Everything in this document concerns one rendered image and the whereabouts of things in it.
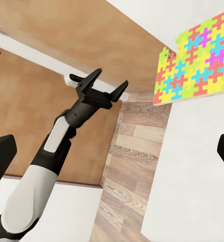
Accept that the jigsaw puzzle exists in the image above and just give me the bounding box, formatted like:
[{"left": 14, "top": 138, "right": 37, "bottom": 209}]
[{"left": 153, "top": 12, "right": 224, "bottom": 106}]

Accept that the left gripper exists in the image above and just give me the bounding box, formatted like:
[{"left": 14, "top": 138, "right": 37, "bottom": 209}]
[{"left": 72, "top": 68, "right": 129, "bottom": 121}]

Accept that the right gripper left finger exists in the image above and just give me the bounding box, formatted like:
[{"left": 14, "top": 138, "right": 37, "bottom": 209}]
[{"left": 0, "top": 134, "right": 17, "bottom": 180}]

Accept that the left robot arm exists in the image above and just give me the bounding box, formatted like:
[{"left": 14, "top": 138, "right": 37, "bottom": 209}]
[{"left": 0, "top": 68, "right": 129, "bottom": 242}]

